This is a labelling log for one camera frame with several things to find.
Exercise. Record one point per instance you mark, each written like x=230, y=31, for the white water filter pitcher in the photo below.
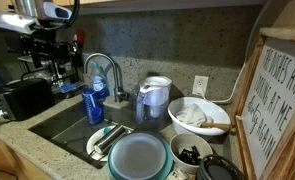
x=155, y=96

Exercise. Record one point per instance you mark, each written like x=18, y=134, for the teal plate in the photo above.
x=169, y=160

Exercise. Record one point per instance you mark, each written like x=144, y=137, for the curved steel kitchen faucet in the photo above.
x=116, y=76

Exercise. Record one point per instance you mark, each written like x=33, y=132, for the steel kitchen sink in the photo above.
x=63, y=123

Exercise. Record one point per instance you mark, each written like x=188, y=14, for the black toaster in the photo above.
x=23, y=98

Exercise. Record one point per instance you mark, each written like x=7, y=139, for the blue plastic water bottle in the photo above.
x=89, y=103

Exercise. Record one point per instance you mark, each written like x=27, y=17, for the white dish cloth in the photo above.
x=192, y=115

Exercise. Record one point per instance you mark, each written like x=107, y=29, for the small secondary tap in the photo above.
x=120, y=80

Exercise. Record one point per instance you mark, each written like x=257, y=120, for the white dirty dinner plate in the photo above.
x=94, y=141

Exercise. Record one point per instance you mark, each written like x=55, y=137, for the black scraps in bowl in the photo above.
x=189, y=156

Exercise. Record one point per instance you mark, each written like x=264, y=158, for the wooden lower cabinet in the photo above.
x=7, y=160

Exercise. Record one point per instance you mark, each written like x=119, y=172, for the dark table knife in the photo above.
x=91, y=154

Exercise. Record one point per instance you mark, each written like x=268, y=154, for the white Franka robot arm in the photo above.
x=10, y=20

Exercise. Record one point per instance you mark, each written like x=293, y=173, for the wooden framed dishes sign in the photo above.
x=273, y=110

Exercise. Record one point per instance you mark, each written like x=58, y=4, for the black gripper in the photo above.
x=35, y=41

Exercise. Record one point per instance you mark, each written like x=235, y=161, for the small beige bowl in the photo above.
x=187, y=141

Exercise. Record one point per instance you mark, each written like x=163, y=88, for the white wall outlet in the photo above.
x=200, y=83

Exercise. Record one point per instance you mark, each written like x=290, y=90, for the large white bowl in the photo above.
x=217, y=115

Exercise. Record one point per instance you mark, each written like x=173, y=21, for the teal plastic spoon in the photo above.
x=107, y=129

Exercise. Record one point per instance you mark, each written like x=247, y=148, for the blue sponge holder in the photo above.
x=70, y=88

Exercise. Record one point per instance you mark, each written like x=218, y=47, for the wooden upper cabinet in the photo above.
x=153, y=4

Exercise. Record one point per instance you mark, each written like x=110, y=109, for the wooden cabinet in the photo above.
x=7, y=160
x=153, y=4

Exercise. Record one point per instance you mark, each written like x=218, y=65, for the small printed packet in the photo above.
x=176, y=175

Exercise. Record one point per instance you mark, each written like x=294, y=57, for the pale grey plate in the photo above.
x=138, y=156

